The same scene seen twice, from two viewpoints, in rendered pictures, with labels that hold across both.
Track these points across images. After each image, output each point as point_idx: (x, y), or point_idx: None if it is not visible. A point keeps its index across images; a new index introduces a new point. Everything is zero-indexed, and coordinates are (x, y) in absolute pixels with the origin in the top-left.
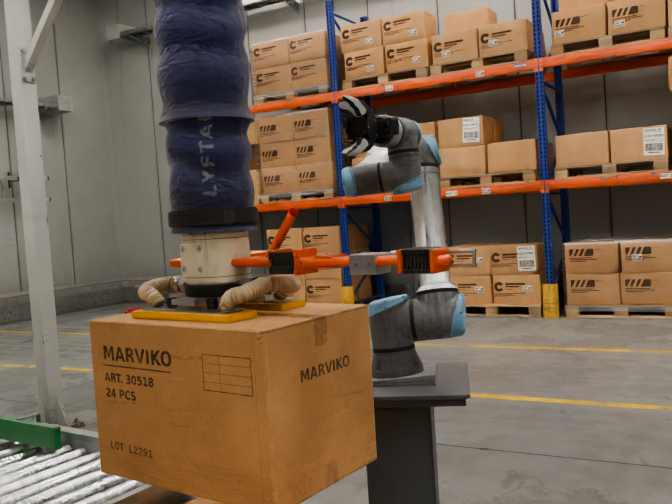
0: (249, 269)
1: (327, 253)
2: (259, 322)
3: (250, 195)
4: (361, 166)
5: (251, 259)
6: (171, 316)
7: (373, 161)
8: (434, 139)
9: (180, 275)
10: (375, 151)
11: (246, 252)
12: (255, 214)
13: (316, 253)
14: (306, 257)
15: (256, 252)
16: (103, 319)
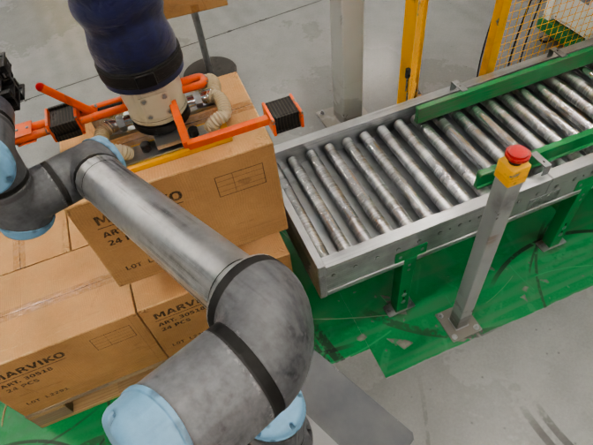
0: (132, 116)
1: (25, 127)
2: (87, 131)
3: (93, 58)
4: (69, 148)
5: (101, 101)
6: None
7: (100, 184)
8: (103, 418)
9: (215, 93)
10: (201, 240)
11: (123, 101)
12: (101, 78)
13: (48, 129)
14: (41, 119)
15: (178, 128)
16: (227, 77)
